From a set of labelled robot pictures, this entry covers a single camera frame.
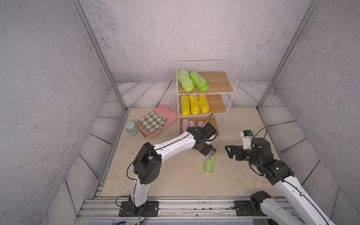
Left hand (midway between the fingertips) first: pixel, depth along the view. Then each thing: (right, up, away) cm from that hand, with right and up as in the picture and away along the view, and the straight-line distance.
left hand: (209, 152), depth 83 cm
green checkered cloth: (-39, +17, +28) cm, 51 cm away
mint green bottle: (-51, +13, +16) cm, 55 cm away
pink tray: (-27, +23, +36) cm, 50 cm away
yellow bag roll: (-14, +27, +1) cm, 31 cm away
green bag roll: (0, -8, +2) cm, 8 cm away
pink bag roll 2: (-9, +16, +22) cm, 29 cm away
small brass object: (-44, +7, +22) cm, 49 cm away
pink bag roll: (-14, +15, +22) cm, 30 cm away
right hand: (+11, +5, -8) cm, 15 cm away
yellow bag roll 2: (-8, +28, +2) cm, 29 cm away
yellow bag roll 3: (-3, +26, 0) cm, 26 cm away
